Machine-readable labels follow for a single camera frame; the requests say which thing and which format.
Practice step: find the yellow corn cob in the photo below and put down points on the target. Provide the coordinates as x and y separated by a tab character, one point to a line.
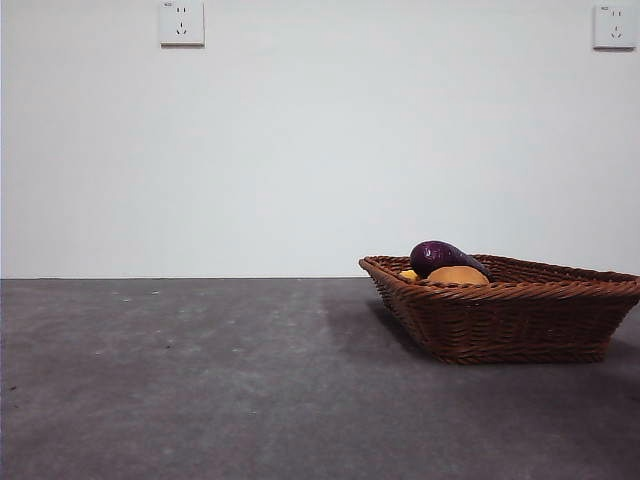
409	275

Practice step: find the purple eggplant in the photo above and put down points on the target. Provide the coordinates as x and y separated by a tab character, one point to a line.
436	255

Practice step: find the brown potato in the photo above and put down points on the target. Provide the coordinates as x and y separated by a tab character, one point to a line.
459	276

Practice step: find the brown wicker basket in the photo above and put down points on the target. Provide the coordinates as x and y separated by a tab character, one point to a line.
500	320

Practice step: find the white wall socket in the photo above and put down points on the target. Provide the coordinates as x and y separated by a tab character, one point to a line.
612	27
181	22

